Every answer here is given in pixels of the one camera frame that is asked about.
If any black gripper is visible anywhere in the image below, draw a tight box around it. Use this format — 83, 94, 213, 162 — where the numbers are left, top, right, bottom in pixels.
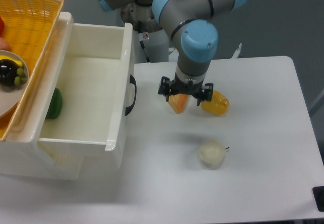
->
158, 74, 214, 106

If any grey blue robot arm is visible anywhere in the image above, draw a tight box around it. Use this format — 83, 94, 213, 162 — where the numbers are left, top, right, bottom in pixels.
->
97, 0, 247, 102

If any white drawer cabinet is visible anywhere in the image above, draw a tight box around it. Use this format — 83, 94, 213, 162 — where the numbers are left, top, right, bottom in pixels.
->
1, 12, 84, 180

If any orange toy bread slice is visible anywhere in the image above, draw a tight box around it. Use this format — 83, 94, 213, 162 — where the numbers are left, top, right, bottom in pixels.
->
168, 94, 188, 114

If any yellow toy bell pepper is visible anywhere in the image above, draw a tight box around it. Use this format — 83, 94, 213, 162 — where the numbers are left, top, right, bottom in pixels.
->
200, 91, 230, 115

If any white toy pear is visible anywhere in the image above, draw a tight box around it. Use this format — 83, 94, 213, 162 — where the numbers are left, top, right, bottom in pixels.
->
198, 141, 230, 170

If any green toy pepper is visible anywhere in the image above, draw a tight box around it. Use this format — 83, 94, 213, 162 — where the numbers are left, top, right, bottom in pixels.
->
46, 88, 63, 119

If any black corner object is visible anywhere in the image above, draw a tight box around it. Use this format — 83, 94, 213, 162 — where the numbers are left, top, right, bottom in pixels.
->
312, 186, 324, 212

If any yellow woven basket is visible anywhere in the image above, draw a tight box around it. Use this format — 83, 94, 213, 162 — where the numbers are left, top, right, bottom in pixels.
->
1, 0, 64, 142

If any white plate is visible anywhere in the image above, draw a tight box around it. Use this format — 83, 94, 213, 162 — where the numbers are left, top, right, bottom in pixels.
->
1, 50, 29, 117

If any dark purple toy mangosteen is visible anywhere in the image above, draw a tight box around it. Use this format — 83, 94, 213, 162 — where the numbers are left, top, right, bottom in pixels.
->
1, 59, 28, 88

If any pink toy peach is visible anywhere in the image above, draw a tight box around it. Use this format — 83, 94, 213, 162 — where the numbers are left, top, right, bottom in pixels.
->
0, 37, 10, 51

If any yellow toy banana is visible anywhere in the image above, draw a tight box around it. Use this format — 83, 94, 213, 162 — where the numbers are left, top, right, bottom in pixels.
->
0, 55, 24, 67

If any red toy fruit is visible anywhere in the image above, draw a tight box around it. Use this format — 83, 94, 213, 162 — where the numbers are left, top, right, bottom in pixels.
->
0, 17, 5, 35

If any white metal bracket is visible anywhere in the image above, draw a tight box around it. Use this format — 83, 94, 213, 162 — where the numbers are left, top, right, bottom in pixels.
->
231, 43, 242, 59

